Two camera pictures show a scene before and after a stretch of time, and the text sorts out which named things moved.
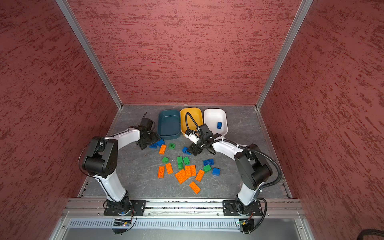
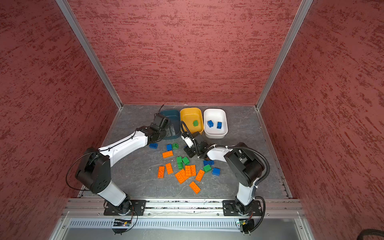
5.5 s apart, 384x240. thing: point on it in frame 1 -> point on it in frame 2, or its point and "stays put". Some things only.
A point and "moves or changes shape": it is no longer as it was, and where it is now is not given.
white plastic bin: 217,119 stays put
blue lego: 216,171 stays put
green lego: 186,160 stays put
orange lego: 162,149 -> 167,154
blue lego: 210,161 stays put
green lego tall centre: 180,162 stays put
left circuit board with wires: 119,222 stays put
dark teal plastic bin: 169,126 stays put
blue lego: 160,142 -> 169,147
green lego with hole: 172,146 moves or changes shape
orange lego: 200,175 stays put
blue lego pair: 185,150 moves or changes shape
